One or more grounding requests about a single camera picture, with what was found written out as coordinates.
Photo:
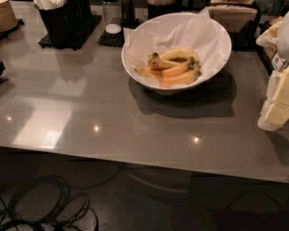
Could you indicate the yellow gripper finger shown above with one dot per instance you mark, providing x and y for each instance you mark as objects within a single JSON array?
[{"x": 273, "y": 116}]

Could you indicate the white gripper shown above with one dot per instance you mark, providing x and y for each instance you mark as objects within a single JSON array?
[{"x": 278, "y": 86}]

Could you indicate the spotted curved banana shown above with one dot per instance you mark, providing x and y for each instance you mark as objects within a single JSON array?
[{"x": 171, "y": 58}]

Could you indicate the yellow banana front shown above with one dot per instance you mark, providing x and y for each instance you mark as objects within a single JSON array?
[{"x": 185, "y": 78}]

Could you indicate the yellow banana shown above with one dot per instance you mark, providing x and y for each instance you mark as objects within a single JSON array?
[
  {"x": 163, "y": 71},
  {"x": 185, "y": 78}
]

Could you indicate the white ceramic bowl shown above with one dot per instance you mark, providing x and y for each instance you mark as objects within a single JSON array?
[{"x": 141, "y": 77}]

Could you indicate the yellow banana middle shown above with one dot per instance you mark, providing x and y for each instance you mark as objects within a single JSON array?
[{"x": 163, "y": 71}]

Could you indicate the black holder with straws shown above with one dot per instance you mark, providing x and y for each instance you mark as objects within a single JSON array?
[{"x": 162, "y": 0}]

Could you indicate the black mat under shakers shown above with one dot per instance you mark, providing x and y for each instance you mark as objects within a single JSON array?
[{"x": 116, "y": 40}]

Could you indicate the dark pepper grinder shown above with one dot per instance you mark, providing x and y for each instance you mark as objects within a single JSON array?
[{"x": 127, "y": 11}]

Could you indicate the glass salt shaker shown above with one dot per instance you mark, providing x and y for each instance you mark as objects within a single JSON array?
[{"x": 111, "y": 16}]

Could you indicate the black cutlery holder rear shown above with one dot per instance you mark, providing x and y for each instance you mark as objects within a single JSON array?
[{"x": 78, "y": 13}]

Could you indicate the black cutlery holder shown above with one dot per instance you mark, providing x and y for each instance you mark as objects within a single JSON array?
[
  {"x": 78, "y": 13},
  {"x": 56, "y": 25}
]

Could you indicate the black cutlery holder front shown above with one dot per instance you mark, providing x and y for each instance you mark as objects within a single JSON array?
[{"x": 56, "y": 25}]

